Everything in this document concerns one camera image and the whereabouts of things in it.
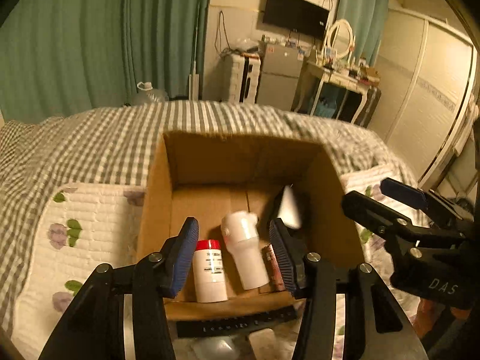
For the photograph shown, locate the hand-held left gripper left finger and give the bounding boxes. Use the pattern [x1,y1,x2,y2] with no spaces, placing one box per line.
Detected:
[39,217,199,360]

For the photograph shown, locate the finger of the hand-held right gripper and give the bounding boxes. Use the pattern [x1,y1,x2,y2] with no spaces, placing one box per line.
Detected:
[341,190,463,256]
[380,178,474,226]

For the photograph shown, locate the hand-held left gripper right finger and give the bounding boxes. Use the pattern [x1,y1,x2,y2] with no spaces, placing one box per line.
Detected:
[268,217,429,360]

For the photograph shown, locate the white plastic bottle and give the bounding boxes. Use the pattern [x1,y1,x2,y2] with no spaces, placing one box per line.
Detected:
[220,211,270,291]

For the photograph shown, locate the white pouch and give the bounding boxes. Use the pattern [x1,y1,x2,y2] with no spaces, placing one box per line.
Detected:
[265,184,309,230]

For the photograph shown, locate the brown cardboard box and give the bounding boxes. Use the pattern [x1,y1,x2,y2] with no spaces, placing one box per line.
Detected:
[136,130,367,322]

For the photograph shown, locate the person's right hand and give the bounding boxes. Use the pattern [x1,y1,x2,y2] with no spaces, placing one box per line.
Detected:
[414,295,465,343]

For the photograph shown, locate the small brown packet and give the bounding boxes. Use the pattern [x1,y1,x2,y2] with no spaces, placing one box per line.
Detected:
[261,243,287,292]

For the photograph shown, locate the white bottle with red cap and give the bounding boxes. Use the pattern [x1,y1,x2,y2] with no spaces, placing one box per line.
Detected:
[192,239,229,304]

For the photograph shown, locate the black suitcase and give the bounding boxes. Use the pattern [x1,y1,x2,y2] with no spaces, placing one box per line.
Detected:
[350,87,382,129]

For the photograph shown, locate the white floral quilt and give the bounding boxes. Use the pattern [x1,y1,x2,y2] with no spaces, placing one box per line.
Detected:
[0,163,426,360]

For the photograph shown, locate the white sliding wardrobe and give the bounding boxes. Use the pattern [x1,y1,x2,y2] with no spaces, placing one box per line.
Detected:
[370,5,480,192]

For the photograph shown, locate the white vanity table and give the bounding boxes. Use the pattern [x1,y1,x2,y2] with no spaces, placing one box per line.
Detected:
[292,59,373,122]

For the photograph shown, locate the grey checked blanket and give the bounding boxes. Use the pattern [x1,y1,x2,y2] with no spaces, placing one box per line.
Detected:
[0,100,417,331]

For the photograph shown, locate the grey small fridge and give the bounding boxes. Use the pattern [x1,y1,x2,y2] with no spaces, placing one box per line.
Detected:
[256,41,305,112]

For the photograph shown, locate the clear water jug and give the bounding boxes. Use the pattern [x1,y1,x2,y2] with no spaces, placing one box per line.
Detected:
[130,81,170,106]

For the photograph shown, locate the white round mirror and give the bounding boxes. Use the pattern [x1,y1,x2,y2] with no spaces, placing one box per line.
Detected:
[324,18,356,62]

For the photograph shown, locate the white ribbed suitcase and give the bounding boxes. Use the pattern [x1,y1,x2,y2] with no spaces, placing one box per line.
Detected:
[228,53,262,104]

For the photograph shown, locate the green window curtain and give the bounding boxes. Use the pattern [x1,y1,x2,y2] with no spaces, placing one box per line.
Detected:
[0,0,214,124]
[335,0,391,65]

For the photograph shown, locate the white pole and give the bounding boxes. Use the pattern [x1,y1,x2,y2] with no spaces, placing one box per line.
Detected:
[188,3,201,101]

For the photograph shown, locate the black wall television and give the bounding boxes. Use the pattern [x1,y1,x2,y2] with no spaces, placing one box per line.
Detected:
[262,0,331,41]

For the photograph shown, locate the black wall cable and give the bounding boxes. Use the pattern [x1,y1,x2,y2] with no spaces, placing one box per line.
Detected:
[215,10,232,52]

